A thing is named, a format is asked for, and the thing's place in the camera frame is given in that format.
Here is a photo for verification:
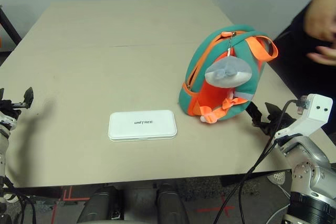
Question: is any side table with black legs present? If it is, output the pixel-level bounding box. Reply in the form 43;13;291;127
0;5;22;53

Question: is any white floor cable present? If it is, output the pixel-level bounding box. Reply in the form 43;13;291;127
275;183;292;198

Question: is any white Unitree pencil case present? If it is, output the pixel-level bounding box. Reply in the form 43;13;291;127
108;109;178;143

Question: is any person in black clothing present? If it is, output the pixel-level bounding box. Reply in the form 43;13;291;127
272;0;336;104

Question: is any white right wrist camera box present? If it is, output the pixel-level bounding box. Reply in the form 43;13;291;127
274;93;333;141

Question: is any grey plush dolphin keychain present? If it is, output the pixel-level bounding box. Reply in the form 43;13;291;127
204;48;253;88

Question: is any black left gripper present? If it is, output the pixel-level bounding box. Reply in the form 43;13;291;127
0;87;34;116

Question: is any bystander bare hand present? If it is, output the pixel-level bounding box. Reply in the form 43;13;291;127
306;3;336;43
307;45;336;65

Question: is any teal orange child backpack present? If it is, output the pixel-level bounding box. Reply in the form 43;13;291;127
178;24;279;125

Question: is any white black sneaker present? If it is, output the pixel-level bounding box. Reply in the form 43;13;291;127
4;193;18;204

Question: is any silver metal cylinder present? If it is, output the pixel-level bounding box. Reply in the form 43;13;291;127
156;182;190;224

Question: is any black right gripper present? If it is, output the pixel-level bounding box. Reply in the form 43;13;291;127
248;101;289;137

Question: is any white perforated shoe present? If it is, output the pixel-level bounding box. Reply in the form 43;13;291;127
267;170;286;186

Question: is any dark grey left robot leg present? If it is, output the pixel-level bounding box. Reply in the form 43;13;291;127
77;185;124;224

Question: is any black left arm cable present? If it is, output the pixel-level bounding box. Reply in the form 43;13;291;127
0;176;37;224

